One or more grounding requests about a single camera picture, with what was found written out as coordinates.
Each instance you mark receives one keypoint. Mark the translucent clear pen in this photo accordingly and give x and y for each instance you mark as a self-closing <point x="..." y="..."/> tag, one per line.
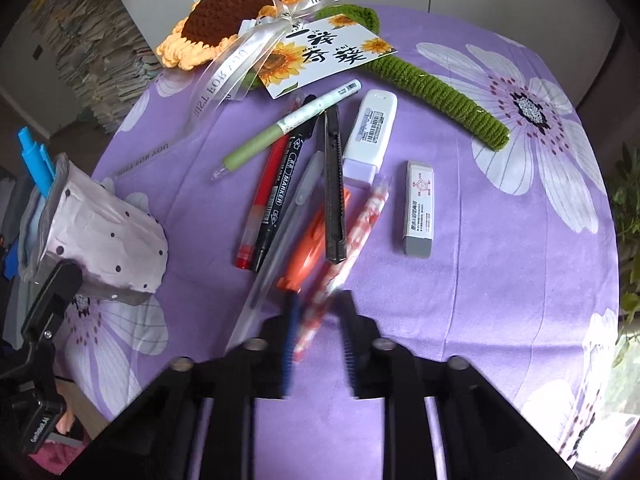
<point x="295" y="210"/>

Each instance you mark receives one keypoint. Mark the sunflower gift card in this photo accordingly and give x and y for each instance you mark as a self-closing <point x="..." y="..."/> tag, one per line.
<point x="325" y="55"/>

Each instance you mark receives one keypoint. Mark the purple floral tablecloth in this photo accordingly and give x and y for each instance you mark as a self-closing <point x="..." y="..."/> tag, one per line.
<point x="500" y="285"/>

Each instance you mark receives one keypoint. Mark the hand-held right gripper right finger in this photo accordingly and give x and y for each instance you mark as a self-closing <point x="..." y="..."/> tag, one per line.
<point x="350" y="355"/>

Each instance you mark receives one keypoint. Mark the red white patterned pen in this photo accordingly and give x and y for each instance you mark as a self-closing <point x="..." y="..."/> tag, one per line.
<point x="357" y="230"/>

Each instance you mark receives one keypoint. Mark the grey dotted pen holder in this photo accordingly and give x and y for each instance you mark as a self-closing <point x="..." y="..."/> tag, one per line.
<point x="105" y="240"/>

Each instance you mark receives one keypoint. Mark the white printed ribbon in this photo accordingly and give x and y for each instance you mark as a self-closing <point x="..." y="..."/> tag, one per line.
<point x="235" y="67"/>

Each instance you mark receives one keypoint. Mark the grey white eraser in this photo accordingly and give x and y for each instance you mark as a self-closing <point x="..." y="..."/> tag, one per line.
<point x="419" y="210"/>

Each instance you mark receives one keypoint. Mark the crochet sunflower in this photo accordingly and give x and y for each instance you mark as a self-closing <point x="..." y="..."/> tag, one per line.
<point x="225" y="15"/>

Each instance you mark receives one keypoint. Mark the white purple correction tape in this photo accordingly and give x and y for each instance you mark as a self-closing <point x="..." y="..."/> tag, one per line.
<point x="370" y="130"/>

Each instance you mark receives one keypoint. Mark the blue pen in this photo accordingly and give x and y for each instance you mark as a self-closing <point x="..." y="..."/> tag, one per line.
<point x="35" y="157"/>

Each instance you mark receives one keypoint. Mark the black marker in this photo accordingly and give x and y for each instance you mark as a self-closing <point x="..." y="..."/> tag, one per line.
<point x="280" y="195"/>

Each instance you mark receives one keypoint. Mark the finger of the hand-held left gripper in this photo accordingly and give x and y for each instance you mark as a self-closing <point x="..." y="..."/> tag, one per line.
<point x="52" y="300"/>

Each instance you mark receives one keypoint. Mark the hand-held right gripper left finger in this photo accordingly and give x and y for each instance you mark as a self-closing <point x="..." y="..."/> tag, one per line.
<point x="291" y="345"/>

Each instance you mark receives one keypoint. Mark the green potted plant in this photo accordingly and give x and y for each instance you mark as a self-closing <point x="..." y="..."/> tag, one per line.
<point x="627" y="200"/>

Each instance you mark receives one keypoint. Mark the orange pen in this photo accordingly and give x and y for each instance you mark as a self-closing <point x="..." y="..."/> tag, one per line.
<point x="310" y="245"/>

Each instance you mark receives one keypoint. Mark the tall pile of books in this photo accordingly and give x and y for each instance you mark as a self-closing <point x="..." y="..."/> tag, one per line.
<point x="90" y="50"/>

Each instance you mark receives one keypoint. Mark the green white pen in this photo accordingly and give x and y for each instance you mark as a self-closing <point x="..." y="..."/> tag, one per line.
<point x="295" y="117"/>

